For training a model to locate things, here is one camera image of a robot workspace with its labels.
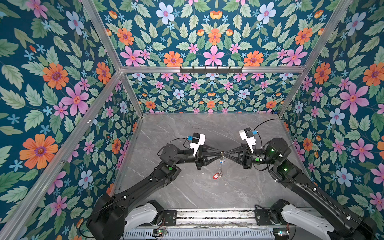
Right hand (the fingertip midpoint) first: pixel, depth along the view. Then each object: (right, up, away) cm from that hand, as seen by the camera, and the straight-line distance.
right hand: (226, 155), depth 58 cm
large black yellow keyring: (-2, -3, +2) cm, 4 cm away
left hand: (-2, +1, -2) cm, 3 cm away
